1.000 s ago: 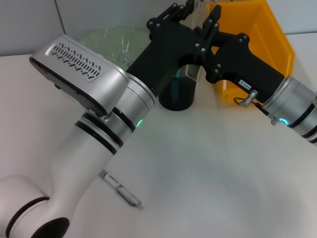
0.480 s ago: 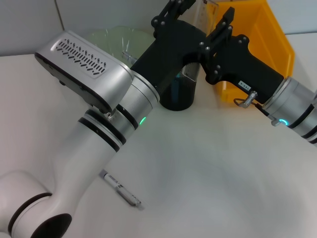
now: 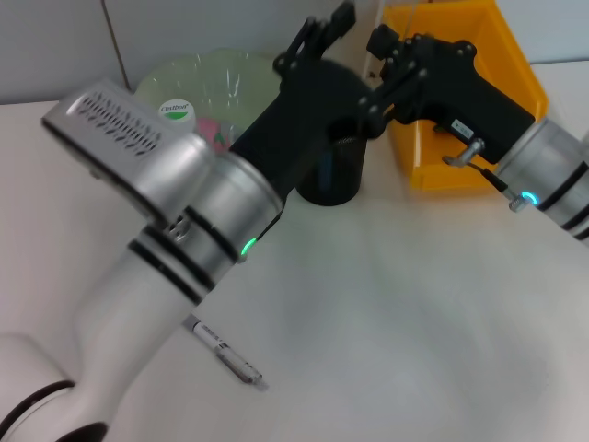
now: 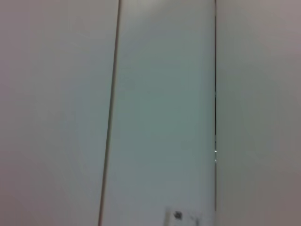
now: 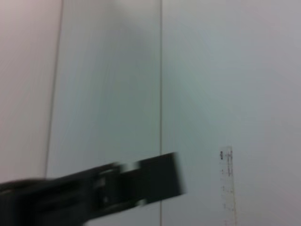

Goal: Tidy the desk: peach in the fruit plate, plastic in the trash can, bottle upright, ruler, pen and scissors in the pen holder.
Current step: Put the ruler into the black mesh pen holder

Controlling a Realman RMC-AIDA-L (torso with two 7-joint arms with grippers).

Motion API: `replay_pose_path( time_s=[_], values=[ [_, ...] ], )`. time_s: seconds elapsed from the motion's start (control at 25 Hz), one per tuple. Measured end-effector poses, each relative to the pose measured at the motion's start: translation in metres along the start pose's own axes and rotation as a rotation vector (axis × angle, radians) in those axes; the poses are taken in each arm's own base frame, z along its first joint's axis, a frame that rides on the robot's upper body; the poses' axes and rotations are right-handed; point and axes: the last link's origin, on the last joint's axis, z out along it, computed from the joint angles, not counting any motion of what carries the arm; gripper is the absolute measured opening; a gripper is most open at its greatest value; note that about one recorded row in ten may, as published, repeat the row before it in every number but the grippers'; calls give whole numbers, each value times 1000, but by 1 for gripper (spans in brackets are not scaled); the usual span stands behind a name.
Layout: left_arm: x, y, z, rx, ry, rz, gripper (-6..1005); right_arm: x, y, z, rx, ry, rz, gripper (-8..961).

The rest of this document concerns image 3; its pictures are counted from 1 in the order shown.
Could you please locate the green translucent fruit bowl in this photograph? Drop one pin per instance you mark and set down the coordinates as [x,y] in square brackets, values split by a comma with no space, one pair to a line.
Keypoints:
[221,78]

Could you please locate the black mesh pen holder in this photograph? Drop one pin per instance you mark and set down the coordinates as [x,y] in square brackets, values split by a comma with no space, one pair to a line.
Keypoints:
[340,179]

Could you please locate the water bottle green label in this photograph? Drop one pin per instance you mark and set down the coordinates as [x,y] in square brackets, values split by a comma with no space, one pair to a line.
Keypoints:
[177,112]

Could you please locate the grey pen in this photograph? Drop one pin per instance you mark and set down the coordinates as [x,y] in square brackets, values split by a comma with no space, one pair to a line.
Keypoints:
[230,357]

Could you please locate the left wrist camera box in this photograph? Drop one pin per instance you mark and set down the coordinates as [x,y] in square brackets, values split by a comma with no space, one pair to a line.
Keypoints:
[129,138]

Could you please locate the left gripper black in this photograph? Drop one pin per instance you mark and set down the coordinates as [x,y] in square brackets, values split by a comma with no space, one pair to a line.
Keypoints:
[313,110]

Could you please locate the yellow plastic bin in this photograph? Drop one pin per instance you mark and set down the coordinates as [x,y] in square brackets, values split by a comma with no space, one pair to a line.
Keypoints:
[506,55]

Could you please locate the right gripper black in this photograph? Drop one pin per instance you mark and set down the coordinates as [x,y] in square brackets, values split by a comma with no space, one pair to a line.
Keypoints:
[460,92]

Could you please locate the pink toy peach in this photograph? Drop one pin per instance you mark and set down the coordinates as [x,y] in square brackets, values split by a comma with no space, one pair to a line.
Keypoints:
[214,131]

